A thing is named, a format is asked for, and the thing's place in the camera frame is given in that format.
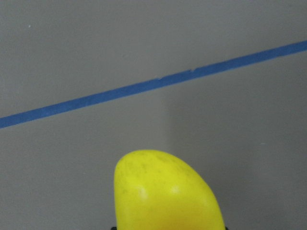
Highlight yellow mango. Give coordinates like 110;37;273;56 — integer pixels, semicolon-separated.
114;149;226;230

